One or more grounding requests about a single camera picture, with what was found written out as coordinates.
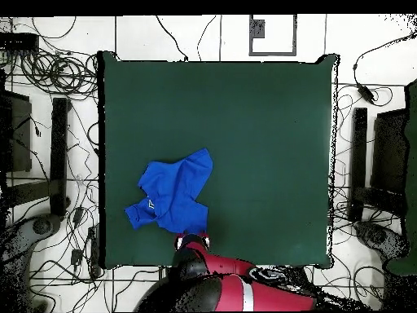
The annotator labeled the dark green table cloth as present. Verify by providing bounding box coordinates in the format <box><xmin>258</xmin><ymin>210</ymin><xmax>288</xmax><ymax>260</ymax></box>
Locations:
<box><xmin>96</xmin><ymin>50</ymin><xmax>341</xmax><ymax>270</ymax></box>

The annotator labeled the flat black device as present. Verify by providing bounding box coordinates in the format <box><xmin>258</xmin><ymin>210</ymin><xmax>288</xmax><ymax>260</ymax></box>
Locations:
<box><xmin>0</xmin><ymin>32</ymin><xmax>40</xmax><ymax>52</ymax></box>

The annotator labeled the blue shirt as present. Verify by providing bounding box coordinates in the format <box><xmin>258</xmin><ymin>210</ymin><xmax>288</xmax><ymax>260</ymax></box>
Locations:
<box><xmin>124</xmin><ymin>147</ymin><xmax>214</xmax><ymax>235</ymax></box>

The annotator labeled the narrow black power strip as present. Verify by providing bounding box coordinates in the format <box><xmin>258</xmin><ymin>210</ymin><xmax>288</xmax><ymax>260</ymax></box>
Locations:
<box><xmin>86</xmin><ymin>224</ymin><xmax>101</xmax><ymax>278</ymax></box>

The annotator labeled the small grey square plate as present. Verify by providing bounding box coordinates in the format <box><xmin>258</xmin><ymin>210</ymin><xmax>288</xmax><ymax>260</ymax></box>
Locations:
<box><xmin>252</xmin><ymin>19</ymin><xmax>266</xmax><ymax>39</ymax></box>

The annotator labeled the black adapter cable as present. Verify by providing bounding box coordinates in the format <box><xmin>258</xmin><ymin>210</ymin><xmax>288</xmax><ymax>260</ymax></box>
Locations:
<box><xmin>353</xmin><ymin>30</ymin><xmax>417</xmax><ymax>86</ymax></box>

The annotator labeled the coil of black cables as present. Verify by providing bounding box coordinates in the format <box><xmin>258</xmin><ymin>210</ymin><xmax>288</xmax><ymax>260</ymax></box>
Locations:
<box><xmin>19</xmin><ymin>48</ymin><xmax>99</xmax><ymax>99</ymax></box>

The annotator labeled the black power adapter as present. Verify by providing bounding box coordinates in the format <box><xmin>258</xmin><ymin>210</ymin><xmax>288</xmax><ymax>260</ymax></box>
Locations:
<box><xmin>356</xmin><ymin>82</ymin><xmax>376</xmax><ymax>104</ymax></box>

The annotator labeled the black box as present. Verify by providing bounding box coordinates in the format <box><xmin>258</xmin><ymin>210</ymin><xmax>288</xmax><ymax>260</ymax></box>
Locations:
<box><xmin>0</xmin><ymin>89</ymin><xmax>33</xmax><ymax>174</ymax></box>
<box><xmin>370</xmin><ymin>108</ymin><xmax>408</xmax><ymax>196</ymax></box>

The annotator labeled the black stand bar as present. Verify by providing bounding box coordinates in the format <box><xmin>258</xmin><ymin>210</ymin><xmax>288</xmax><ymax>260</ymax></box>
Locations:
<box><xmin>49</xmin><ymin>97</ymin><xmax>71</xmax><ymax>218</ymax></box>
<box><xmin>348</xmin><ymin>107</ymin><xmax>368</xmax><ymax>223</ymax></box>

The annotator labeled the green cloth sheet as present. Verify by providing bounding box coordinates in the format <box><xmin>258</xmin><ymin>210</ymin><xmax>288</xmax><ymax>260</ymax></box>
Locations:
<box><xmin>384</xmin><ymin>77</ymin><xmax>417</xmax><ymax>275</ymax></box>

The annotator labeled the grey square floor frame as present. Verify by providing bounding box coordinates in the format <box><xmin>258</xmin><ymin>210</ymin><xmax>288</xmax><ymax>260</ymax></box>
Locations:
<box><xmin>248</xmin><ymin>14</ymin><xmax>298</xmax><ymax>57</ymax></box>

